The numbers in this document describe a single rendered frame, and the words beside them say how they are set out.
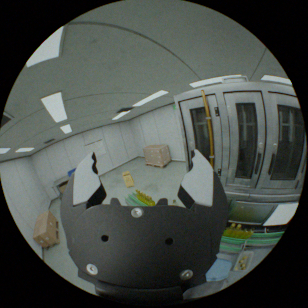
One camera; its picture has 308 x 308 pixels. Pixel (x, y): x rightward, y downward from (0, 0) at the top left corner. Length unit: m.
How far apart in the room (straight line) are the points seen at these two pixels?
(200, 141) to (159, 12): 1.00
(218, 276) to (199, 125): 0.69
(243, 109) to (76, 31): 1.14
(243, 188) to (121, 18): 1.42
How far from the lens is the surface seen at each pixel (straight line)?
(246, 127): 0.66
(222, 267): 0.20
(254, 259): 1.44
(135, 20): 0.87
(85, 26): 0.86
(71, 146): 5.54
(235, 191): 0.83
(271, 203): 1.00
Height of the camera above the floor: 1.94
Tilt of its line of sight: 16 degrees down
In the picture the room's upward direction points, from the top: 14 degrees counter-clockwise
